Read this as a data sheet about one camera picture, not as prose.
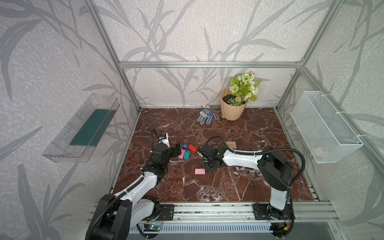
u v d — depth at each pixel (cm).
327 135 63
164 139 75
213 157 69
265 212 73
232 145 98
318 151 73
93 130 62
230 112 104
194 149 95
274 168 49
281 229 70
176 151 78
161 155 63
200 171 87
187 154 94
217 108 116
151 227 71
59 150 58
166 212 74
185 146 96
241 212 75
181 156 92
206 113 116
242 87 96
